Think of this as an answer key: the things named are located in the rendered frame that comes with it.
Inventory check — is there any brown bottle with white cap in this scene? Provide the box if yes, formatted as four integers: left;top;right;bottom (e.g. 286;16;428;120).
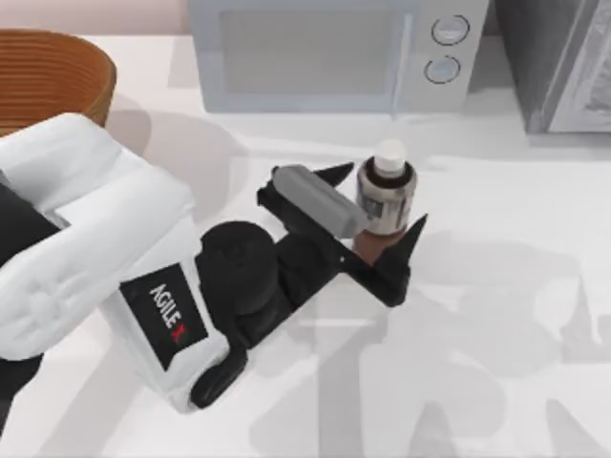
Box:
352;138;420;264

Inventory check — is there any pale grey rounded box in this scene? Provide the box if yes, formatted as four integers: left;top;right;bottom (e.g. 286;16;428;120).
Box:
268;163;369;239

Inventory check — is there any pale microwave oven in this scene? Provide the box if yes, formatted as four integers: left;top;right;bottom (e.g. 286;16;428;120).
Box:
185;0;491;116

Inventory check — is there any round microwave knob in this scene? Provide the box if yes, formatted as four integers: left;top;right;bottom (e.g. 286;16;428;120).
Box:
431;13;472;46
423;52;463;86

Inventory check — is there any brown wicker basket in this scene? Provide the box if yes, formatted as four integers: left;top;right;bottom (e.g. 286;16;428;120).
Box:
0;29;118;140

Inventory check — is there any microwave door handle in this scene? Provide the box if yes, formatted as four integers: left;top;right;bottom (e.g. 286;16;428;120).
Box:
390;10;414;121

